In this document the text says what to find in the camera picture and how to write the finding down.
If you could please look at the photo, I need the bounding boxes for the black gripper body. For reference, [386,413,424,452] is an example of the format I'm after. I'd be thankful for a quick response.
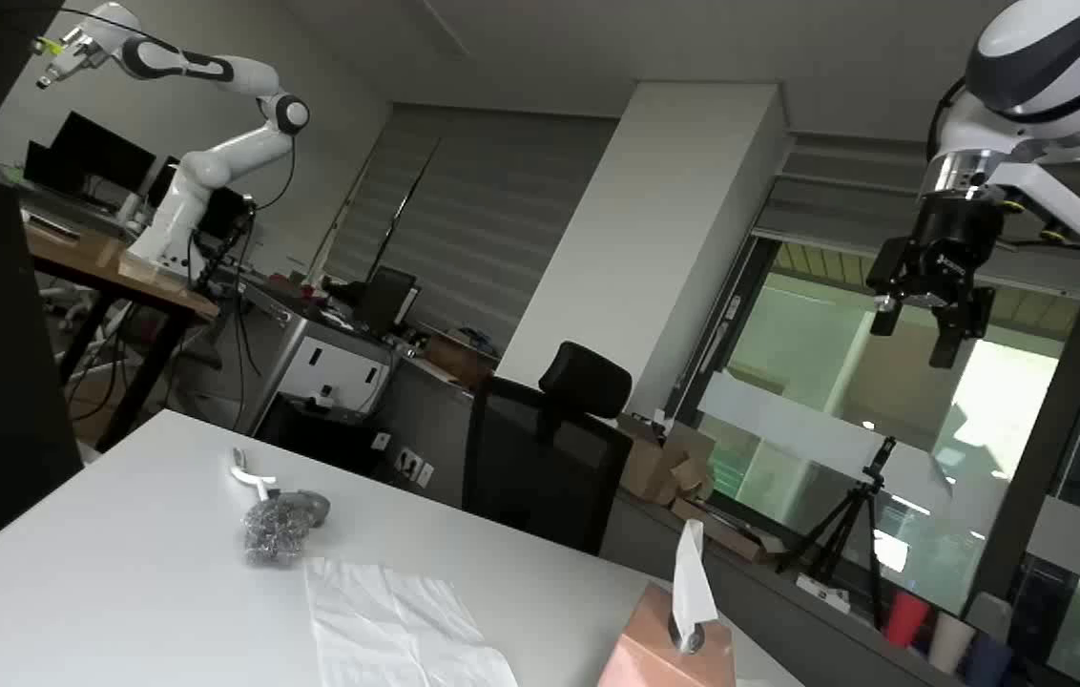
[863,185,1014,338]

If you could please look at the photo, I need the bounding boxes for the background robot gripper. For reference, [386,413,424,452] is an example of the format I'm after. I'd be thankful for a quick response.
[31,6,127,92]

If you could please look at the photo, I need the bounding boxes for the white tissue sheet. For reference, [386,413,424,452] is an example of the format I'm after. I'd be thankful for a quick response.
[669,520,730,656]

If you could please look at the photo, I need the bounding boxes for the brown cardboard box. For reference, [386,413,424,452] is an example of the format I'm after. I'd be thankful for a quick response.
[620,424,722,525]

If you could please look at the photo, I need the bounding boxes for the pink tissue box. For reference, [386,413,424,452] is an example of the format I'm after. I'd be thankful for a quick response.
[596,578,742,687]

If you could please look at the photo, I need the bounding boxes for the black laptop screen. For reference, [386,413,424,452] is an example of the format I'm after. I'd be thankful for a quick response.
[23,105,162,199]

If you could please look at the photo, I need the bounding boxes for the grey roller shutter housing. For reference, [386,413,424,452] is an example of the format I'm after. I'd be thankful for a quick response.
[750,129,1080,319]

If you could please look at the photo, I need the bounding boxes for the wooden desk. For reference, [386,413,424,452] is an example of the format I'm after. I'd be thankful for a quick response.
[19,206,225,450]

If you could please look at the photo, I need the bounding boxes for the red cup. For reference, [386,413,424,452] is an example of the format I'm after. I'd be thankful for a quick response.
[883,589,940,653]

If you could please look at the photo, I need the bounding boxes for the white cup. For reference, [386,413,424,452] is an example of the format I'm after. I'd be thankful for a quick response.
[929,609,977,676]

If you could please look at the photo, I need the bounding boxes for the blue cup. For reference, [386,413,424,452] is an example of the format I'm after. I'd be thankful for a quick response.
[959,631,1014,687]

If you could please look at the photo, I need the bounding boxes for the black office chair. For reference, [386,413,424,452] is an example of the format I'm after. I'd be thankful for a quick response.
[459,338,636,557]

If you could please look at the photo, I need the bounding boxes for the grey metal cabinet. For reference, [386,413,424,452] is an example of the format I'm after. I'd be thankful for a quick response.
[175,302,398,441]

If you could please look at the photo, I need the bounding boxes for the small black monitor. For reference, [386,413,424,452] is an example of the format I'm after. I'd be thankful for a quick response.
[351,262,424,334]

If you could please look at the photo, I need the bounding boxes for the grey window blinds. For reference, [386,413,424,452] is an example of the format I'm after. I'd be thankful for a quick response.
[325,104,621,357]

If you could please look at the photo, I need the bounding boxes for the small white plastic piece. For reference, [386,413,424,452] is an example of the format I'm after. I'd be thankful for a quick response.
[225,445,281,503]

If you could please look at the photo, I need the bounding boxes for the white power outlet strip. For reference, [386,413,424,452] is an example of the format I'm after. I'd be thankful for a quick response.
[391,441,439,493]

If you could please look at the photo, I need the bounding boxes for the grey crumpled mesh ball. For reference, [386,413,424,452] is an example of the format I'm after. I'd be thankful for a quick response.
[239,489,336,572]

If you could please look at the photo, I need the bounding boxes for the clear white plastic bag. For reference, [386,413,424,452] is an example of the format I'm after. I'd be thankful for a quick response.
[298,554,523,687]

